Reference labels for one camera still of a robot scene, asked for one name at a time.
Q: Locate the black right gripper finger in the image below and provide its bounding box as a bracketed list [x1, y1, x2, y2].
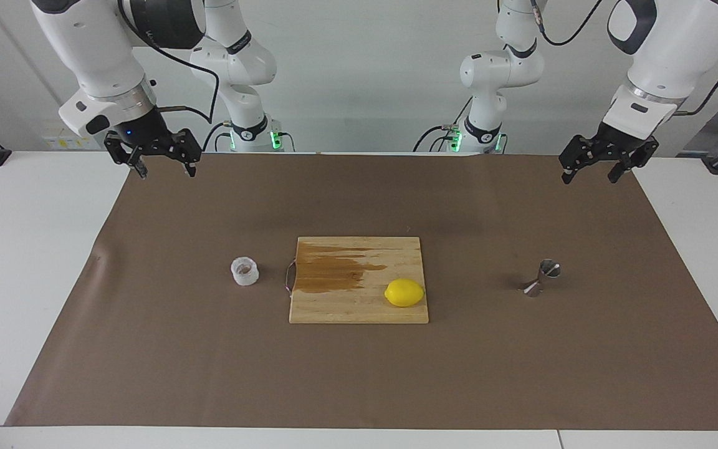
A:
[104, 132, 150, 180]
[169, 128, 203, 178]

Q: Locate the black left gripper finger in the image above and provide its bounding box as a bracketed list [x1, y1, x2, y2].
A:
[607, 138, 660, 185]
[558, 135, 604, 185]

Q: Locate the steel jigger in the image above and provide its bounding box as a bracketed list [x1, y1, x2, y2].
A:
[518, 259, 562, 297]

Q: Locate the small clear plastic cup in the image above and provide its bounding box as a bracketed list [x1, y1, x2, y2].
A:
[231, 256, 260, 287]

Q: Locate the white box with yellow labels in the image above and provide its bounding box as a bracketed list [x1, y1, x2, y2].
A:
[43, 128, 89, 150]

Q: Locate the brown table mat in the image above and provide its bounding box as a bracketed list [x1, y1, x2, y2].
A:
[5, 152, 718, 431]

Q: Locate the yellow lemon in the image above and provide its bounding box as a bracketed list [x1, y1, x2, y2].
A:
[385, 279, 426, 307]

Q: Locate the wooden cutting board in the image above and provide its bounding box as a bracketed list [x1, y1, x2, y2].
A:
[285, 236, 429, 324]

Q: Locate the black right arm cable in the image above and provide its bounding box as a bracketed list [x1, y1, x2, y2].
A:
[119, 0, 220, 123]

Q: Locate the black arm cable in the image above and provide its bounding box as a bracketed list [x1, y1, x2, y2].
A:
[119, 0, 220, 123]
[530, 0, 718, 117]

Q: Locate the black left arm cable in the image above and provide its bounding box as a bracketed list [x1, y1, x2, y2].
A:
[530, 0, 718, 117]

